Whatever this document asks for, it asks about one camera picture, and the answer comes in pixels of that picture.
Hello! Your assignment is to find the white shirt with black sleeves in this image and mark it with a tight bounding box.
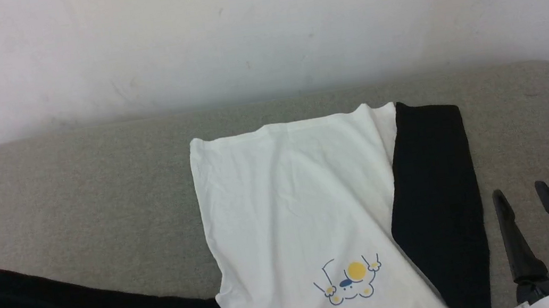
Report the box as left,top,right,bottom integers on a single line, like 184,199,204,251
0,89,498,308

